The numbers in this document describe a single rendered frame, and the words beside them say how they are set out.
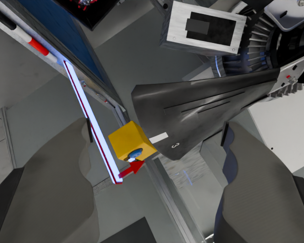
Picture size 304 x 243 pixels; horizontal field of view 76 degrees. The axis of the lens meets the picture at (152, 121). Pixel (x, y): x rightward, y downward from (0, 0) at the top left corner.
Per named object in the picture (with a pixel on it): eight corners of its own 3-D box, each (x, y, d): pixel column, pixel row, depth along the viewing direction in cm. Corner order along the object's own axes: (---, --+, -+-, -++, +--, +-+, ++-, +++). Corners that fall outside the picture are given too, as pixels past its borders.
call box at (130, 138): (145, 128, 79) (158, 151, 74) (125, 142, 79) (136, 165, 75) (130, 115, 64) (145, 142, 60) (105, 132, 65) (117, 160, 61)
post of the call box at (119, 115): (120, 107, 77) (133, 132, 72) (114, 111, 78) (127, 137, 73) (117, 104, 75) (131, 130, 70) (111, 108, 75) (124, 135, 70)
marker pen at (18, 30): (58, 60, 46) (-1, 12, 33) (53, 64, 46) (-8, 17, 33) (57, 56, 46) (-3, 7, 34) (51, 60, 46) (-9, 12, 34)
